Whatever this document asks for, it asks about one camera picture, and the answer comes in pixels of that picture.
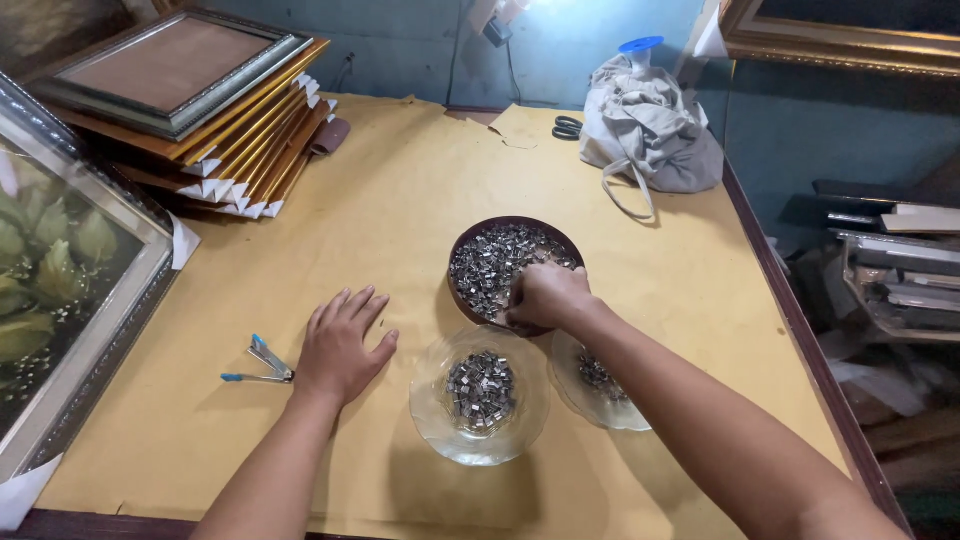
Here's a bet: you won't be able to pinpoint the blue handled staple remover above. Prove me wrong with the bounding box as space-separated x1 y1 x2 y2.
220 333 296 384

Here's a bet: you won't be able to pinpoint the gold ornate frame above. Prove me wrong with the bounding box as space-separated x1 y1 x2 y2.
718 0 960 79

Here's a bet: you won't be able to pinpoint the round brown bowl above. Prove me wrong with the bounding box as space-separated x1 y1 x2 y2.
447 216 586 339

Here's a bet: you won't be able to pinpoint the person's left hand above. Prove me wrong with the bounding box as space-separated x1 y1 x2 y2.
292 285 400 411

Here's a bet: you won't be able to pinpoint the heap of metal clips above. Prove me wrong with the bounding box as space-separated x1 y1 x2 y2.
451 225 579 316

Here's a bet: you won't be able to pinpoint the clear glass bowl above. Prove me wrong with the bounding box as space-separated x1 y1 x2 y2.
408 325 552 467

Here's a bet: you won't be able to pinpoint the clear glass plate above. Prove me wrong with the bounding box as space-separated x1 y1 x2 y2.
549 330 652 432

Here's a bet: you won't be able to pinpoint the white bottle with blue cap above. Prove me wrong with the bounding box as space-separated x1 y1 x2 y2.
618 35 666 75

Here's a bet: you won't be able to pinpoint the silver framed flower painting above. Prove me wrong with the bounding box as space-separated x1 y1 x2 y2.
0 71 180 485

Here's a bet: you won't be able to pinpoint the brown sandpaper roll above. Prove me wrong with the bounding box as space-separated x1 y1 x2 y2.
310 117 352 157

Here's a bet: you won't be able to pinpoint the brown paper table cover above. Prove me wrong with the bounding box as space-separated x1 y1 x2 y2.
33 93 853 540

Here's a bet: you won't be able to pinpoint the pile of frame mouldings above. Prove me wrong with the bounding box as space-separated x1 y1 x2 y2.
776 178 960 346

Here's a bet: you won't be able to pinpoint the grey cloth bag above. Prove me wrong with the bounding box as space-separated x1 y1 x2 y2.
579 54 726 222

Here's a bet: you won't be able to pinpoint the stack of gold picture frames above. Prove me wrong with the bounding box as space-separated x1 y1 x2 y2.
45 37 339 220

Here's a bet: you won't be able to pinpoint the black power adapter with cable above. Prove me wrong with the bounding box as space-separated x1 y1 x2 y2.
445 16 525 108

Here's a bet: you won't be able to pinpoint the silver framed brown board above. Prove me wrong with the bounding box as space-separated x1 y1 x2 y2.
27 7 315 143

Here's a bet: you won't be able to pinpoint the person's right hand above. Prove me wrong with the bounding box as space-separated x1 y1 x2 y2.
504 261 601 332

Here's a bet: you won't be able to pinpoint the small pile of metal clips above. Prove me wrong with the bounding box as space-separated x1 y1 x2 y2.
445 351 519 433

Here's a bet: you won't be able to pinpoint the metal clips on plate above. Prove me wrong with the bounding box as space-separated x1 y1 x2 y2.
576 349 628 403

